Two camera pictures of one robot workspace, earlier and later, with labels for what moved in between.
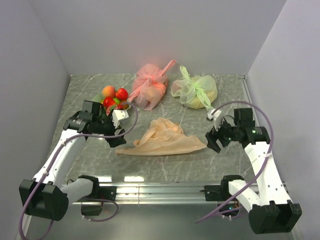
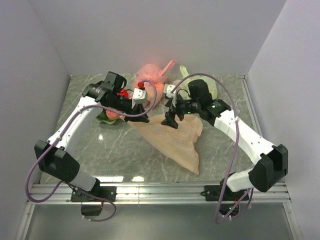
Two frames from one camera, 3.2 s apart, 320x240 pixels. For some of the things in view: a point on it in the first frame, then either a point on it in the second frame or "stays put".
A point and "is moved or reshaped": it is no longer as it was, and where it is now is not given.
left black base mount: (91, 204) stays put
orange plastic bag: (165, 136) is moved or reshaped
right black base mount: (219, 193) stays put
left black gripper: (115, 141) to (144, 118)
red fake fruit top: (121, 94) stays put
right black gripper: (211, 138) to (169, 120)
